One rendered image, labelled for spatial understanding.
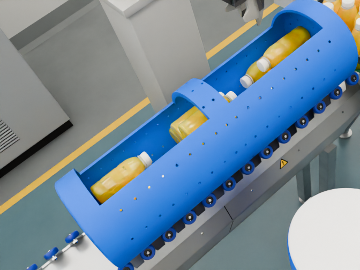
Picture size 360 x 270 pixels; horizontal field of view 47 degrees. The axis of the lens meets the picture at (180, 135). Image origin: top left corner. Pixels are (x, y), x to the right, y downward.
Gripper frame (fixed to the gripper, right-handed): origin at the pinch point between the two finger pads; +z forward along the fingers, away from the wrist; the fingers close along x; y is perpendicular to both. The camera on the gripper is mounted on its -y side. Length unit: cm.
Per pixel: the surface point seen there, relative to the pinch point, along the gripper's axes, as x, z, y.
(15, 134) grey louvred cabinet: -152, 103, 84
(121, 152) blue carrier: -8, 21, 48
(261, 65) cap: 0.3, 18.5, -0.4
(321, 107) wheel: 16.2, 33.3, -8.0
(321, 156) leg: 11, 72, -13
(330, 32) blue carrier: 14.0, 9.1, -14.2
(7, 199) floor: -135, 129, 115
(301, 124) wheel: 16.2, 33.2, 0.8
